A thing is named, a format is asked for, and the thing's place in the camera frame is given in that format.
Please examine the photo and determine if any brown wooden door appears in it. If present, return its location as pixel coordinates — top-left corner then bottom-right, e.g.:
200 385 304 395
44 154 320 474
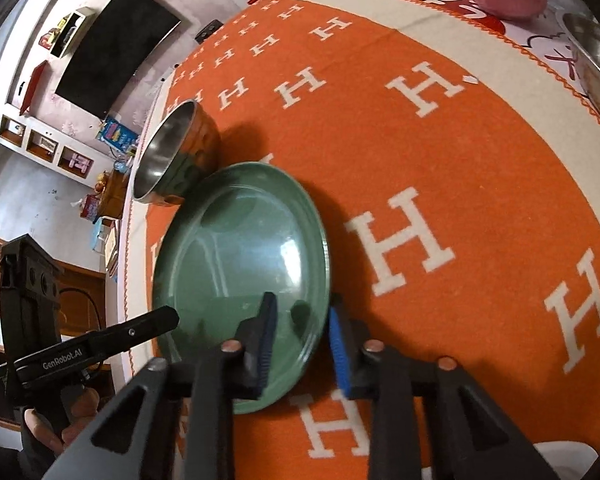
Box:
0 231 106 430

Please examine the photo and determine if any white wall shelf unit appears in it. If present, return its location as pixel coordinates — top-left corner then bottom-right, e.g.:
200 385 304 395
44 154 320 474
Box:
0 6 114 188

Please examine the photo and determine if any orange H pattern blanket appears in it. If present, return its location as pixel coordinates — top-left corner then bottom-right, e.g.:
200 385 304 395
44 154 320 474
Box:
149 0 600 479

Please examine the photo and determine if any person's left hand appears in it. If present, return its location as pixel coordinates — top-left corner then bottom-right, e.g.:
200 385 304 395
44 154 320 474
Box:
23 388 99 455

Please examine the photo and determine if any green ceramic plate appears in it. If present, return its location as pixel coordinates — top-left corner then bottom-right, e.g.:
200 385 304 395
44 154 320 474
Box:
151 162 330 415

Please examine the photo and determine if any small orange steel bowl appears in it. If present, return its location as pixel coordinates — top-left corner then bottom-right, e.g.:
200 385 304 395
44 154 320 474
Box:
133 100 221 206

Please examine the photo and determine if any large steel bowl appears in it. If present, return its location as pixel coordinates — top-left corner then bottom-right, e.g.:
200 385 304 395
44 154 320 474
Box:
557 12 600 112

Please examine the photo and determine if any black wall television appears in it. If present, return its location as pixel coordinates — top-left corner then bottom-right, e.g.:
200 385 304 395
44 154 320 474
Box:
56 0 181 119

